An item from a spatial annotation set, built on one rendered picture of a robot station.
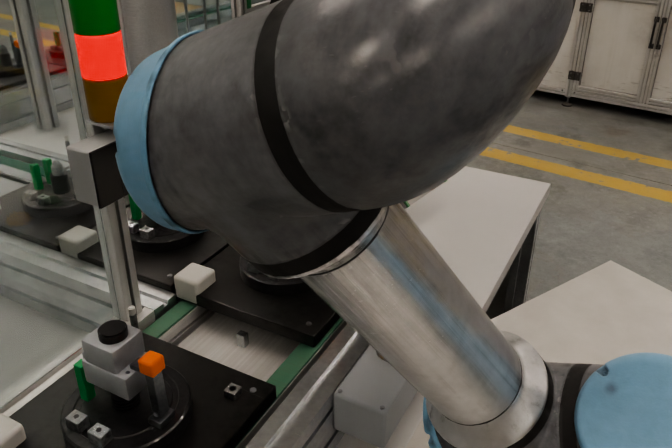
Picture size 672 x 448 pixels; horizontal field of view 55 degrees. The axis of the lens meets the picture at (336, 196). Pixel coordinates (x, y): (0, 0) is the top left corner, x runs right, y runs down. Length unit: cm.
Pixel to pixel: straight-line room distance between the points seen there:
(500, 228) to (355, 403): 68
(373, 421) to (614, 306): 55
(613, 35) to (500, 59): 453
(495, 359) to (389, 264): 16
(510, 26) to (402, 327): 24
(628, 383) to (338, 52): 40
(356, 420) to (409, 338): 36
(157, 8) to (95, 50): 102
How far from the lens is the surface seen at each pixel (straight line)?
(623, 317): 119
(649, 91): 482
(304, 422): 78
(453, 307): 48
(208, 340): 97
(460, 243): 131
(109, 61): 77
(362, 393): 81
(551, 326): 113
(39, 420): 83
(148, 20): 178
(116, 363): 72
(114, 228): 88
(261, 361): 92
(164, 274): 102
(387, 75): 27
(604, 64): 487
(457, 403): 55
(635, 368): 59
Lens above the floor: 152
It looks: 27 degrees down
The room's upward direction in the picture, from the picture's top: straight up
